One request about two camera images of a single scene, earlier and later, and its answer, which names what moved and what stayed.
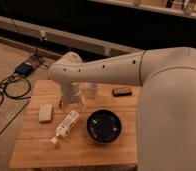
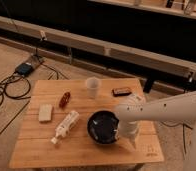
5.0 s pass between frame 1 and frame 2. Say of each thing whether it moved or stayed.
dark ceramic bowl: stayed
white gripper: moved
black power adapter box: stayed
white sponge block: stayed
